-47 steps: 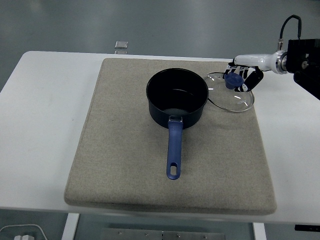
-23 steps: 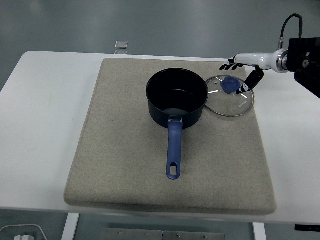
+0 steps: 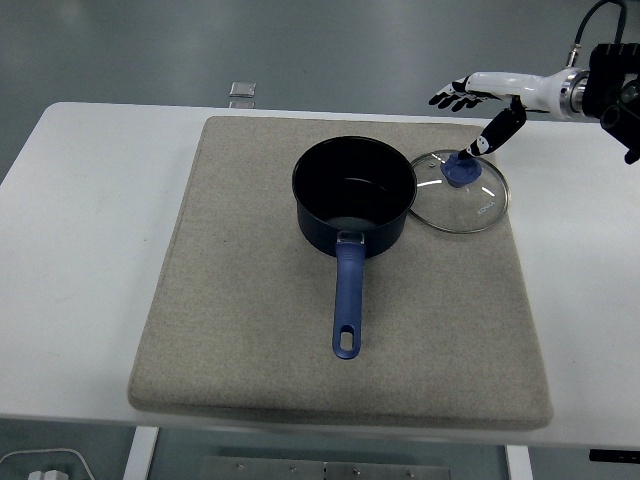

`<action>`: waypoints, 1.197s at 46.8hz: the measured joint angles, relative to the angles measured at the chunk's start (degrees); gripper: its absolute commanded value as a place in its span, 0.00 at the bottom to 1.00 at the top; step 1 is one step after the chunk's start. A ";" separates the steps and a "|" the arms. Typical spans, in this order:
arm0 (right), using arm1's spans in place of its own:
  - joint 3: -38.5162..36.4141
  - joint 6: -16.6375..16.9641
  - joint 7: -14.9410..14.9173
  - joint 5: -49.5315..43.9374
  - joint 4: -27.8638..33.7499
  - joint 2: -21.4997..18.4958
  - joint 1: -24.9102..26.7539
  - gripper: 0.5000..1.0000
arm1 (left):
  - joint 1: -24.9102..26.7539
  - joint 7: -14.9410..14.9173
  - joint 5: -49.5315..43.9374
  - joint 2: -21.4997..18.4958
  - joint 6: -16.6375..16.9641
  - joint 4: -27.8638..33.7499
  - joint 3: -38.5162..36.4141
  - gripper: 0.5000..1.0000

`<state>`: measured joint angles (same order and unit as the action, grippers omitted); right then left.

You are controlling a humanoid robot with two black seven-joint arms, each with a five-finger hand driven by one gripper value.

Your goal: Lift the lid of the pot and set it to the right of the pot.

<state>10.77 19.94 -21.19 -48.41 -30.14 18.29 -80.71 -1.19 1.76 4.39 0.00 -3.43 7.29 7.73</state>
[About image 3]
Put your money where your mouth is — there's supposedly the black flat bar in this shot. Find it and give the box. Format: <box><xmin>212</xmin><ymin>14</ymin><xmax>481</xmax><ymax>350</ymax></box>
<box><xmin>588</xmin><ymin>448</ymin><xmax>640</xmax><ymax>463</ymax></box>

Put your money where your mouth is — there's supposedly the white table leg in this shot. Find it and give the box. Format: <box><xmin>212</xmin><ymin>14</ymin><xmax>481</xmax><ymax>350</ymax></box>
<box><xmin>122</xmin><ymin>426</ymin><xmax>161</xmax><ymax>480</ymax></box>
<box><xmin>504</xmin><ymin>444</ymin><xmax>533</xmax><ymax>480</ymax></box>

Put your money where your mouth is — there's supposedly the dark pot with blue handle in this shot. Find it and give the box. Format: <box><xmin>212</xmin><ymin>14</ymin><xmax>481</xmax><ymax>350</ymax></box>
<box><xmin>291</xmin><ymin>135</ymin><xmax>420</xmax><ymax>361</ymax></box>

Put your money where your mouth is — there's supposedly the grey metal plate with screws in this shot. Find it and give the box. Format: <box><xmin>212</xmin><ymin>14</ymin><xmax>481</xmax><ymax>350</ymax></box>
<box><xmin>202</xmin><ymin>455</ymin><xmax>451</xmax><ymax>480</ymax></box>

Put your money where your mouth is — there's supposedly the glass pot lid blue knob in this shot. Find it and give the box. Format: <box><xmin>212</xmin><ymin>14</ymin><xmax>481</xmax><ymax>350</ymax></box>
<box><xmin>408</xmin><ymin>148</ymin><xmax>513</xmax><ymax>235</ymax></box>

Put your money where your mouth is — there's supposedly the beige fabric table mat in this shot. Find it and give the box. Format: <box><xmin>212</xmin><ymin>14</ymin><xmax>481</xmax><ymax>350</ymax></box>
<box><xmin>127</xmin><ymin>115</ymin><xmax>555</xmax><ymax>432</ymax></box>

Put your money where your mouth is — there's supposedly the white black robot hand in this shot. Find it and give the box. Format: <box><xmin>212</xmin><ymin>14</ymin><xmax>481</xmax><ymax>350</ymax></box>
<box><xmin>428</xmin><ymin>69</ymin><xmax>569</xmax><ymax>162</ymax></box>

